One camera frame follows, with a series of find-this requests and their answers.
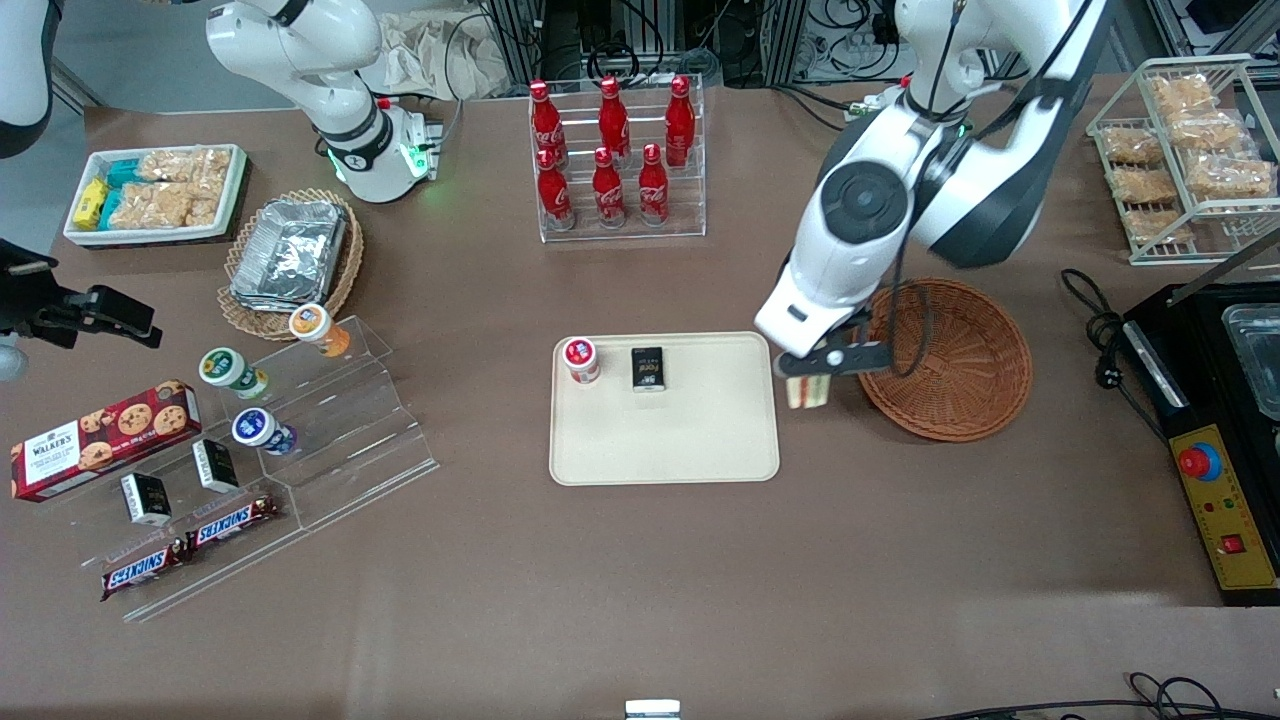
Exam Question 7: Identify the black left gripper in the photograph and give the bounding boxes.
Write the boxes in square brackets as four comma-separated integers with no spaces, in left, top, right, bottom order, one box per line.
[775,305,893,381]

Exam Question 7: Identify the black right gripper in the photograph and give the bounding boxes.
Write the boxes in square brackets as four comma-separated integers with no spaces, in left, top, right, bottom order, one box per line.
[0,238,163,349]

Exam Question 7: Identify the brown wicker basket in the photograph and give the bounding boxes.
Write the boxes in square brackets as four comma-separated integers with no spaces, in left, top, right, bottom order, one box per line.
[858,278,1033,443]

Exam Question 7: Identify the beige plastic tray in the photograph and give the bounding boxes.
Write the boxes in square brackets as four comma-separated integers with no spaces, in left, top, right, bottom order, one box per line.
[549,331,781,487]

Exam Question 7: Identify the light wicker basket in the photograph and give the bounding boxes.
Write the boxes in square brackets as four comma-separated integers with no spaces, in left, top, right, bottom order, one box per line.
[217,188,365,342]

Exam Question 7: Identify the yellow snack pack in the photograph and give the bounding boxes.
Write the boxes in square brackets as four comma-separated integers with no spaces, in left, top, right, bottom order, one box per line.
[72,178,109,231]

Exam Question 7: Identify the clear rice cracker pack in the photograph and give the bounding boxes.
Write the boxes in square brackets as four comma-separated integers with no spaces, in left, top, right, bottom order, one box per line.
[1168,112,1246,151]
[1100,125,1166,164]
[1150,75,1219,113]
[1185,155,1276,199]
[1112,165,1181,206]
[1122,207,1196,246]
[115,182,226,229]
[140,148,233,186]

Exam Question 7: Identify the red Walkers cookie box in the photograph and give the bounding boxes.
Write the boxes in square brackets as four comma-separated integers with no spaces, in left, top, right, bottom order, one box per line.
[10,380,203,503]

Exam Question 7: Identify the green lid gum jar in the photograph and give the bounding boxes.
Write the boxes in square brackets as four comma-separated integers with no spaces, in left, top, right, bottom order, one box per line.
[198,346,269,401]

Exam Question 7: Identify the white rectangular snack bin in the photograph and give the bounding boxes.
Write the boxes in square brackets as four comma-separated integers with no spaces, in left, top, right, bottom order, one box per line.
[62,144,249,248]

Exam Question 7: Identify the stacked aluminium foil trays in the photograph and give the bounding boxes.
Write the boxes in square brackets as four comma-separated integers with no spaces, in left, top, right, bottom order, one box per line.
[230,198,349,313]

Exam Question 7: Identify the small black white box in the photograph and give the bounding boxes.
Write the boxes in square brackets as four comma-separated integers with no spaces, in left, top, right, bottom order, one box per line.
[120,472,173,528]
[192,438,240,494]

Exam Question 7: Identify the purple lid gum jar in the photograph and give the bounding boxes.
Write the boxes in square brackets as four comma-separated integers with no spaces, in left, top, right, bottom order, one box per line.
[232,408,298,457]

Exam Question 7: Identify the orange lid gum jar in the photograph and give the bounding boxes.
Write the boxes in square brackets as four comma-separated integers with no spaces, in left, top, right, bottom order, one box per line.
[289,303,352,359]

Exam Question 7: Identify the clear acrylic bottle rack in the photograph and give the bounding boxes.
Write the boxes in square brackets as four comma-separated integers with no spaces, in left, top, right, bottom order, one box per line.
[528,75,707,244]

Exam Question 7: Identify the red cola bottle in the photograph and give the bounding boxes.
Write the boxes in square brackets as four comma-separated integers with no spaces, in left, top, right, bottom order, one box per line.
[537,148,574,231]
[529,80,567,166]
[665,75,696,166]
[592,147,626,229]
[638,143,670,226]
[598,76,631,161]

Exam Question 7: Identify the red gum jar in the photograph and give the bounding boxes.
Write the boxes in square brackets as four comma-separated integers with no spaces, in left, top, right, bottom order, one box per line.
[562,337,602,386]

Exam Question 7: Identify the brown Snickers bar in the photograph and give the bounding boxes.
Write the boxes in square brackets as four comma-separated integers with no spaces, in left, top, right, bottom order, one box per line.
[100,543,191,602]
[186,494,281,551]

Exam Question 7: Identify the clear acrylic stepped stand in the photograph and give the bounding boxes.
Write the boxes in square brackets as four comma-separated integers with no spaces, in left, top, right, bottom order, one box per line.
[60,316,441,623]

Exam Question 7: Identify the black machine with yellow panel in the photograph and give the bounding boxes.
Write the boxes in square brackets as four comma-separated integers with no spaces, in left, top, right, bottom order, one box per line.
[1120,282,1280,608]

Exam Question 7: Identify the red emergency stop button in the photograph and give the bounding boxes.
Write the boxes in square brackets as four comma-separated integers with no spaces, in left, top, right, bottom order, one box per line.
[1178,442,1223,483]

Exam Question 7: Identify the beige crumpled cloth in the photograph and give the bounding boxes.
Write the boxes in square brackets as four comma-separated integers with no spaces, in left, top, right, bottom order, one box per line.
[360,10,511,101]

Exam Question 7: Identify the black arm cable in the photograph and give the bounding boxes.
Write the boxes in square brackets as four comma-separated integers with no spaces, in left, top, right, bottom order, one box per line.
[885,0,1111,381]

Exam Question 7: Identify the black power cable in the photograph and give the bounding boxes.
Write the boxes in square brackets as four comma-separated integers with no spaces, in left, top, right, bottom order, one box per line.
[1060,268,1176,441]

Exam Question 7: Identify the white wire rack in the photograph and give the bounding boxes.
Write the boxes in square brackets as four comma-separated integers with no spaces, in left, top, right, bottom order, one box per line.
[1087,55,1280,266]

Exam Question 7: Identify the black floor cable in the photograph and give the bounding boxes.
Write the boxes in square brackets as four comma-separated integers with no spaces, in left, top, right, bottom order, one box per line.
[925,672,1280,720]

